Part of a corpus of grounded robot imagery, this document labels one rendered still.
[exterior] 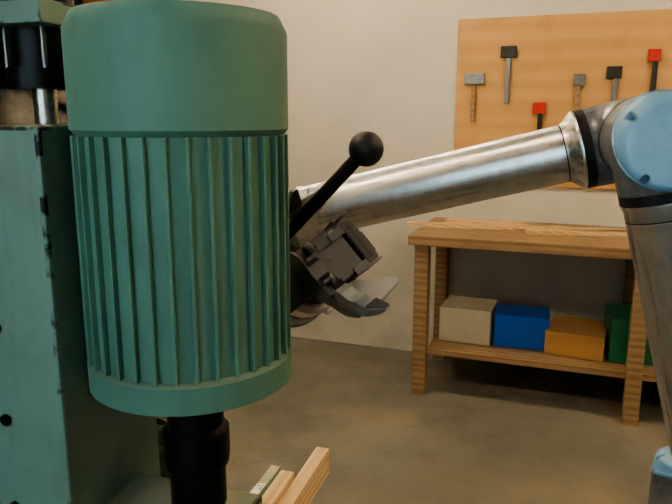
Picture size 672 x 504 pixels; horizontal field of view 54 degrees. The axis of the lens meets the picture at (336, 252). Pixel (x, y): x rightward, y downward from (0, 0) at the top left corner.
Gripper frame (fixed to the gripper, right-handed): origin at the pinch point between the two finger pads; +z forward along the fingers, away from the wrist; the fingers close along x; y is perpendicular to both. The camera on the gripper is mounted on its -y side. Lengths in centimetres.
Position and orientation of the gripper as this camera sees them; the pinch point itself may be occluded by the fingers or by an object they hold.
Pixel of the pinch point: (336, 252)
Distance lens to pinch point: 65.7
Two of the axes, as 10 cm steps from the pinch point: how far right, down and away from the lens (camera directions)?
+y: 7.5, -5.8, 3.3
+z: 2.4, -2.3, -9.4
